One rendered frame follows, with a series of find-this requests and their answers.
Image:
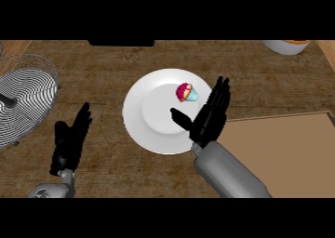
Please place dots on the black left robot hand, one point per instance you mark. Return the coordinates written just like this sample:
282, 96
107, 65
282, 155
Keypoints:
70, 139

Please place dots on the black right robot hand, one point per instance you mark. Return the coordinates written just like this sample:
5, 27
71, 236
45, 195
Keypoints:
211, 117

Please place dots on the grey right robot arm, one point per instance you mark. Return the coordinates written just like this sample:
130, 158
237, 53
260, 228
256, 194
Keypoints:
228, 173

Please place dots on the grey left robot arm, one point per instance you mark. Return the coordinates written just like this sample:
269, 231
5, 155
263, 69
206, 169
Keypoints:
58, 186

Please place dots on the white round plate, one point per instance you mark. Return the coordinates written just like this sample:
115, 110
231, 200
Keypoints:
167, 111

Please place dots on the pink and blue cupcake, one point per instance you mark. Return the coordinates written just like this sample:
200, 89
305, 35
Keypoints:
186, 92

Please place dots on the brown flat tray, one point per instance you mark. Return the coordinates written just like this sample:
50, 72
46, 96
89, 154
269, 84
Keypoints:
290, 155

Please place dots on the white cup with orange top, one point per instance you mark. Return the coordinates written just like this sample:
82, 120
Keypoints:
287, 46

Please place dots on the black box-shaped appliance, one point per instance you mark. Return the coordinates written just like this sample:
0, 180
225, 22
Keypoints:
121, 43

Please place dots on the pale wooden board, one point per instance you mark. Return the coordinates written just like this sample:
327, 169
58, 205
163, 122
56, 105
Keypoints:
333, 57

